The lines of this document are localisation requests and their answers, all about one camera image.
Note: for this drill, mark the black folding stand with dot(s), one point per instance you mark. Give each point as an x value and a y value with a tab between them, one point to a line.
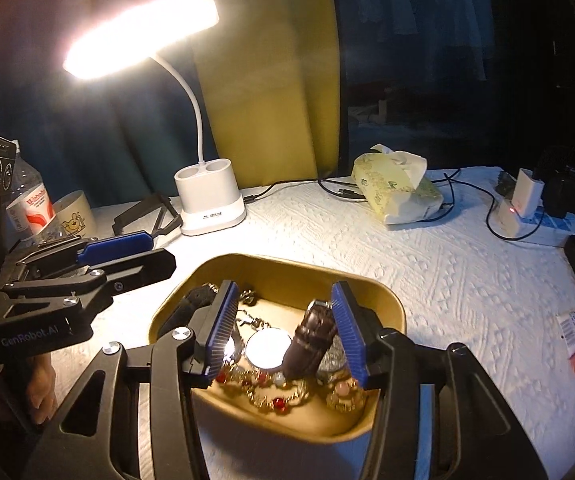
127	220

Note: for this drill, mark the clear plastic water bottle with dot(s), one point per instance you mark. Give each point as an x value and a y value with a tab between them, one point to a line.
30	205

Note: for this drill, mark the brown paper box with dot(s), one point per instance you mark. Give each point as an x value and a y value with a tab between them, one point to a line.
317	272

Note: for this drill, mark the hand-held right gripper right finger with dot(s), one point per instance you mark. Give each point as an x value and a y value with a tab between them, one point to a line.
350	335

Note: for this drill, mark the white textured tablecloth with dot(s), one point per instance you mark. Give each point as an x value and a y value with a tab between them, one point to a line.
467	310

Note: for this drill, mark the black charger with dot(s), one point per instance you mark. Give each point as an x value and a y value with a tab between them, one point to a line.
557	185

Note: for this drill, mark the white power strip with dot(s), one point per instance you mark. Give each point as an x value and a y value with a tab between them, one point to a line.
562	232

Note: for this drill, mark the yellow curtain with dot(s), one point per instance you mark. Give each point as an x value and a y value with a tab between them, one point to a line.
267	85

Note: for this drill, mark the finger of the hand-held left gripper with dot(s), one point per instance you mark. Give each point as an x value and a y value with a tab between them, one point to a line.
142	267
112	248

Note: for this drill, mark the cream printed mug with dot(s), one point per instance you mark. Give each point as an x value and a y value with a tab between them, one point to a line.
75	210

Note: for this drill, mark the yellow tissue pack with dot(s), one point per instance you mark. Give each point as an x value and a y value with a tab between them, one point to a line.
397	195

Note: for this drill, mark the white desk lamp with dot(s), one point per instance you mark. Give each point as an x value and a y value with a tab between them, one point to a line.
207	210

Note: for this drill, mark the dark blue curtain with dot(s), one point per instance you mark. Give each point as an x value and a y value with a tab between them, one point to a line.
117	135

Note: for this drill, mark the person's left hand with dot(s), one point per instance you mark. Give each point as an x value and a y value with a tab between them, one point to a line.
40	390

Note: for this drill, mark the white charger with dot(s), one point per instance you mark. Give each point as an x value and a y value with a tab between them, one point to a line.
527	192

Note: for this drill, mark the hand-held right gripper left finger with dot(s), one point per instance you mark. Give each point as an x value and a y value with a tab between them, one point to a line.
223	330

